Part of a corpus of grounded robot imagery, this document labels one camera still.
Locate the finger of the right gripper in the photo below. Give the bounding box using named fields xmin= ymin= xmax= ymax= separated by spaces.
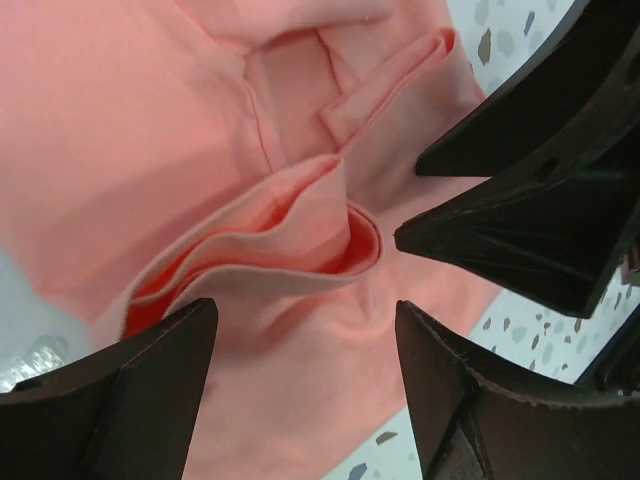
xmin=395 ymin=151 xmax=639 ymax=318
xmin=415 ymin=1 xmax=639 ymax=177

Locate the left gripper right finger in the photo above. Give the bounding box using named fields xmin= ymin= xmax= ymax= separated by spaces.
xmin=395 ymin=301 xmax=639 ymax=479

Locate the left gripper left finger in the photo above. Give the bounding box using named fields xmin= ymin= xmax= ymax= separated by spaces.
xmin=1 ymin=299 xmax=218 ymax=480

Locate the salmon pink t shirt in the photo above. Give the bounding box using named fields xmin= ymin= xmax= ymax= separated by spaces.
xmin=1 ymin=1 xmax=498 ymax=479

